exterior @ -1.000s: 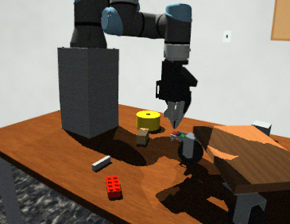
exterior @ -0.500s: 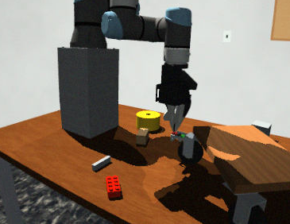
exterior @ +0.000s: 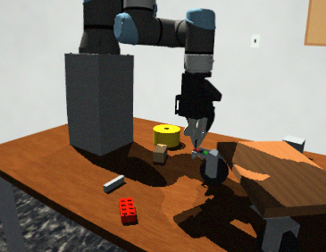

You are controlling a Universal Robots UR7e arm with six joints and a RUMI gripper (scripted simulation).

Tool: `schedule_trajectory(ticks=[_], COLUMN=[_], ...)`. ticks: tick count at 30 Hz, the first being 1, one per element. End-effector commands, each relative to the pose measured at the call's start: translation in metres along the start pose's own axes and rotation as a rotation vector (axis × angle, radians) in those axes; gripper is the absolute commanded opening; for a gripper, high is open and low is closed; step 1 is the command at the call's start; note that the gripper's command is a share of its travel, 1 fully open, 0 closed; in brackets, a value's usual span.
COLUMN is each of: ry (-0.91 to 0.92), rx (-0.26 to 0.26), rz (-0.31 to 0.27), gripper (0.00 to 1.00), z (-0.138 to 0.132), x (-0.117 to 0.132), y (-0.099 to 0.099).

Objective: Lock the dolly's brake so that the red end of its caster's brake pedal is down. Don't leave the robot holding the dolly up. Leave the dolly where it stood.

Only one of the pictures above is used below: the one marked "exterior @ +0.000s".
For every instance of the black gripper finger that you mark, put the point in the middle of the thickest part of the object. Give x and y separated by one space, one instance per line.
204 126
189 130

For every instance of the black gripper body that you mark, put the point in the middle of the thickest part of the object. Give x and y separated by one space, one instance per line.
194 104

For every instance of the tan wooden block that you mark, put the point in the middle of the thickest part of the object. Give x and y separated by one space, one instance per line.
160 153

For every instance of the yellow ring-shaped disc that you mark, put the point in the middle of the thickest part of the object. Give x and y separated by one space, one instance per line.
167 135

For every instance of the red toy brick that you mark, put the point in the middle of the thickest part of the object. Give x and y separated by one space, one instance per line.
127 210

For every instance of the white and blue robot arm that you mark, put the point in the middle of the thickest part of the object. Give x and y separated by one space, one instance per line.
137 25

